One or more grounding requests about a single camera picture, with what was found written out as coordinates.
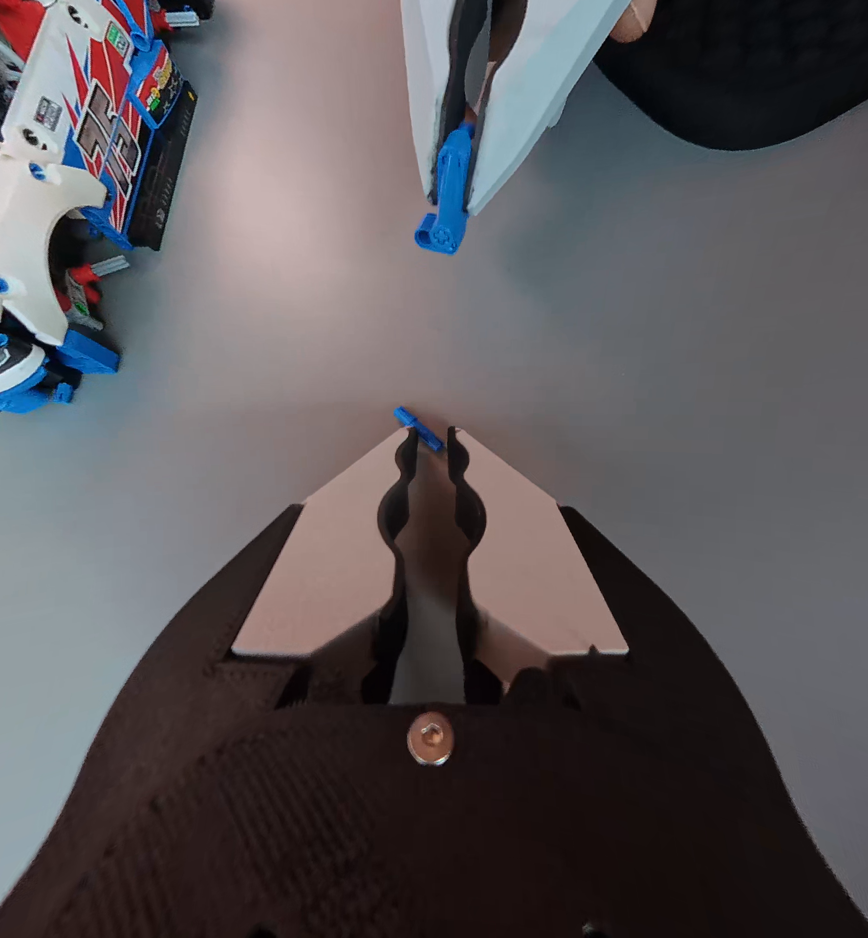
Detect blue brick connector pin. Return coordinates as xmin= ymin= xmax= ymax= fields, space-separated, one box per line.
xmin=393 ymin=406 xmax=446 ymax=452

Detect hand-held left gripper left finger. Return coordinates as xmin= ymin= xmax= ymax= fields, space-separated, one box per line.
xmin=232 ymin=426 xmax=422 ymax=704

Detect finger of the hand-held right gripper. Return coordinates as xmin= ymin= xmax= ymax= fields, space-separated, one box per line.
xmin=465 ymin=0 xmax=634 ymax=217
xmin=401 ymin=0 xmax=480 ymax=205

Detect blue angled brick beam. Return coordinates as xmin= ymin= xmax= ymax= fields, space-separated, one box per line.
xmin=414 ymin=121 xmax=479 ymax=255

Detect brick race car model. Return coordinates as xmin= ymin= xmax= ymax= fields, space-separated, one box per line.
xmin=0 ymin=0 xmax=199 ymax=415

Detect grey desk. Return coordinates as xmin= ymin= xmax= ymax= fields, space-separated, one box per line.
xmin=0 ymin=0 xmax=868 ymax=938

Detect person's right hand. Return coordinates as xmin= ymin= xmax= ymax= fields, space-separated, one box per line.
xmin=608 ymin=0 xmax=659 ymax=43

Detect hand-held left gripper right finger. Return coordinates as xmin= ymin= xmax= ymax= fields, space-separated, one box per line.
xmin=445 ymin=426 xmax=629 ymax=696

